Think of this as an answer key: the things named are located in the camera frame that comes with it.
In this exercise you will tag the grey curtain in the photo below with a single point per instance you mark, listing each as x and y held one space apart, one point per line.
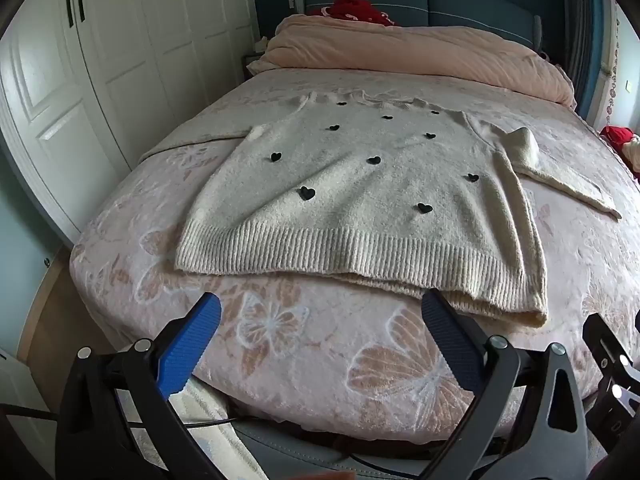
580 25

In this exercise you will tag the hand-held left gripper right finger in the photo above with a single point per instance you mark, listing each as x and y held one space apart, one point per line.
450 345

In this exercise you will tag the red cloth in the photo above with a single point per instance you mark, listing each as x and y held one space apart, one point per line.
357 10

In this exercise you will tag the grey bed base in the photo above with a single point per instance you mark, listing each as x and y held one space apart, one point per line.
310 447

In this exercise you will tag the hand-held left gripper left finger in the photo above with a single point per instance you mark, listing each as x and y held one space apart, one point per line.
192 347

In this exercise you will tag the pink butterfly-print bedspread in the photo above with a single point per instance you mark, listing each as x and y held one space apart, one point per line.
310 345

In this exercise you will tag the cream sweater with black hearts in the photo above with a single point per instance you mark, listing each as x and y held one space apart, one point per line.
360 195

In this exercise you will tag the pink duvet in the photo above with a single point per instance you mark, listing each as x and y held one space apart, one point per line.
400 45

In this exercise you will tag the white wardrobe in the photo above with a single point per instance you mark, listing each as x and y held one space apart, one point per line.
100 85

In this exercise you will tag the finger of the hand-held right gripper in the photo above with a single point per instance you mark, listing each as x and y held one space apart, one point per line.
602 342

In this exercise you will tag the red plush toy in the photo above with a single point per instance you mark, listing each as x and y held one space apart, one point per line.
617 137

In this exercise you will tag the dark nightstand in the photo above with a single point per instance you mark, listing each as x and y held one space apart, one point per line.
248 66

